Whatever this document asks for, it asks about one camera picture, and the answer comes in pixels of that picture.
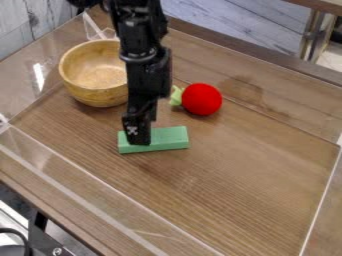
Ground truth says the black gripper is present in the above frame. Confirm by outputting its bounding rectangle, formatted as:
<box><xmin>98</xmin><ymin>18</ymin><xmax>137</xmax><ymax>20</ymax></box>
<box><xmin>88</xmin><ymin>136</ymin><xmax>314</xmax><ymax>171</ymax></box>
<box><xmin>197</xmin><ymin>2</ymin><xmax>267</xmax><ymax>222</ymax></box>
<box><xmin>121</xmin><ymin>47</ymin><xmax>172</xmax><ymax>146</ymax></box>

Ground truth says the green rectangular block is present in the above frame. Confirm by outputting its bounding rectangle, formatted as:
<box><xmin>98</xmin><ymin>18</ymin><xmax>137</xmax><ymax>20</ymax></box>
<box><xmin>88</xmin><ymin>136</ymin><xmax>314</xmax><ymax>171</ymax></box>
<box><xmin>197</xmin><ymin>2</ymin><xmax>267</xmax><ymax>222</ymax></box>
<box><xmin>117</xmin><ymin>126</ymin><xmax>189</xmax><ymax>154</ymax></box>

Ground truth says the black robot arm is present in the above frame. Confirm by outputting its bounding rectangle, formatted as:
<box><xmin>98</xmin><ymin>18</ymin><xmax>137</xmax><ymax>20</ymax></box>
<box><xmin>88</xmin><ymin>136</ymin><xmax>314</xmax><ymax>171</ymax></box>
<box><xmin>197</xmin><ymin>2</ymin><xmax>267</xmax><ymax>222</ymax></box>
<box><xmin>66</xmin><ymin>0</ymin><xmax>172</xmax><ymax>145</ymax></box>

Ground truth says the light wooden bowl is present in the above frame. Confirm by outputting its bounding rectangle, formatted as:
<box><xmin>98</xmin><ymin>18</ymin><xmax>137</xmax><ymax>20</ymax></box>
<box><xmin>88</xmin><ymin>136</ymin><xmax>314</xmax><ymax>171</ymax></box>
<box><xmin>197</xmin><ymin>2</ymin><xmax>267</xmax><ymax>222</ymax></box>
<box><xmin>58</xmin><ymin>39</ymin><xmax>128</xmax><ymax>108</ymax></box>

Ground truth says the red plush tomato toy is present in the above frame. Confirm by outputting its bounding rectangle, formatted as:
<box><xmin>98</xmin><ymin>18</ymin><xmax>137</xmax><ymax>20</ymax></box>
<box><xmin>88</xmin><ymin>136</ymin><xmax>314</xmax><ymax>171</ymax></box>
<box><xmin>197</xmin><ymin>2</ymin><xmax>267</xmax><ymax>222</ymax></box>
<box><xmin>169</xmin><ymin>83</ymin><xmax>223</xmax><ymax>116</ymax></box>

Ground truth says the clear acrylic front barrier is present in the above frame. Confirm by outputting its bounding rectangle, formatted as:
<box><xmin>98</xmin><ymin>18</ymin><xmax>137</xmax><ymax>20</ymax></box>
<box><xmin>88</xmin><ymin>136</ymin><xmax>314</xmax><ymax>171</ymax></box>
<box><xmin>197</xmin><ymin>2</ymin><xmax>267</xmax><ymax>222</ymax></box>
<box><xmin>0</xmin><ymin>115</ymin><xmax>223</xmax><ymax>256</ymax></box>

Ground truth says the background wooden table leg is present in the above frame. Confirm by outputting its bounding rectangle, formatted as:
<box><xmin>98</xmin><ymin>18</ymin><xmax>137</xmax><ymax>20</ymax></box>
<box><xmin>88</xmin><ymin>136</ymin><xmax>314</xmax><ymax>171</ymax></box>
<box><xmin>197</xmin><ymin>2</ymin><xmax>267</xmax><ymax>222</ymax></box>
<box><xmin>297</xmin><ymin>10</ymin><xmax>336</xmax><ymax>63</ymax></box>

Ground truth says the clear acrylic corner bracket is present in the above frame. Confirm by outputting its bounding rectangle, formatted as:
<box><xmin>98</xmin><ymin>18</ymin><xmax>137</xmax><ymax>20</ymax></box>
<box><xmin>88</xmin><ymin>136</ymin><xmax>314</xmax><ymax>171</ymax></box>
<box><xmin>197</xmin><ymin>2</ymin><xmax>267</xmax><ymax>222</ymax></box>
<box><xmin>81</xmin><ymin>12</ymin><xmax>118</xmax><ymax>41</ymax></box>

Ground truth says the black table leg frame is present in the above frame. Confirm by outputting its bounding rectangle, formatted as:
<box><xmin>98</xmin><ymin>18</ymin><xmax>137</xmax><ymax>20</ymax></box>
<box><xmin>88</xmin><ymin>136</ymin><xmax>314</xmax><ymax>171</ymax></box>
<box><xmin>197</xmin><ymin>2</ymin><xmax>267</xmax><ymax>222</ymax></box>
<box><xmin>0</xmin><ymin>209</ymin><xmax>77</xmax><ymax>256</ymax></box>

